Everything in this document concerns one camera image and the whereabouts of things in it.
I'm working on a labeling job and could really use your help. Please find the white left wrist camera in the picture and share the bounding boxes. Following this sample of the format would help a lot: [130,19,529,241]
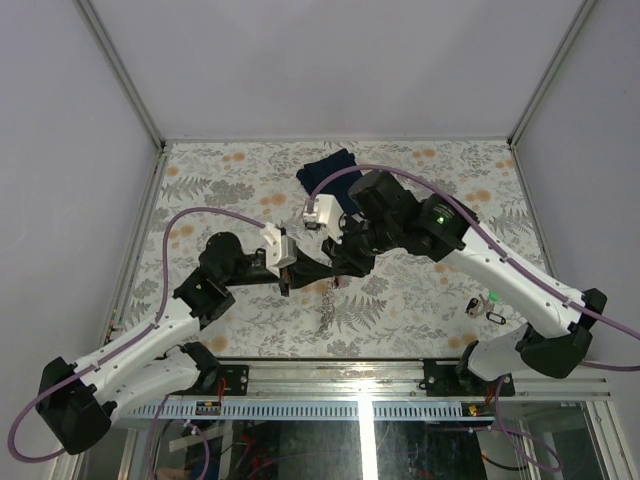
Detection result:
[260,223,297,277]

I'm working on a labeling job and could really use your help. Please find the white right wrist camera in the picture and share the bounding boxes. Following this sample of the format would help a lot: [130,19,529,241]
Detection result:
[302,194,346,244]

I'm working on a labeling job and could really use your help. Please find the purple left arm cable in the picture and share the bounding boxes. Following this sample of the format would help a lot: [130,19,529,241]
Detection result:
[8,206,269,462]

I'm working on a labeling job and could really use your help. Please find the aluminium mounting rail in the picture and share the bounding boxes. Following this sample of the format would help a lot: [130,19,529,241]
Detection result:
[124,357,614,401]

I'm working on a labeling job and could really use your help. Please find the white slotted cable duct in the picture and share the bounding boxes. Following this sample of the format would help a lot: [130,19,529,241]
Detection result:
[129,399,465,421]

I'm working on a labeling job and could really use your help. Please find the silver key black tag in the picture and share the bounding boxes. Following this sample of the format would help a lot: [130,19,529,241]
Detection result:
[465,295,493,318]

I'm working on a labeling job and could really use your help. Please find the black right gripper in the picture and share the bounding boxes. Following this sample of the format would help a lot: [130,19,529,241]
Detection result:
[321,212,400,278]

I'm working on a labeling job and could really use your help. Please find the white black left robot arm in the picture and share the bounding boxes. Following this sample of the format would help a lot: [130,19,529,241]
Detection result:
[35,232,335,455]

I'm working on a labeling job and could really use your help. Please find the steel disc with keyrings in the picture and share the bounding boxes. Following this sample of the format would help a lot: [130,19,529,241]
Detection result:
[315,277,340,340]

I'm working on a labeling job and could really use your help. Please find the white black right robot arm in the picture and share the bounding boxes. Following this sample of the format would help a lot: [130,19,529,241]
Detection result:
[304,171,607,395]

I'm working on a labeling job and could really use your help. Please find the dark blue folded cloth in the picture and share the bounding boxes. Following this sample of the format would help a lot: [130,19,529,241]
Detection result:
[296,149,362,216]

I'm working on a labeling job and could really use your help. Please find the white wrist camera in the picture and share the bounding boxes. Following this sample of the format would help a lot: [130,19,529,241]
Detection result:
[302,194,346,244]
[260,223,297,277]

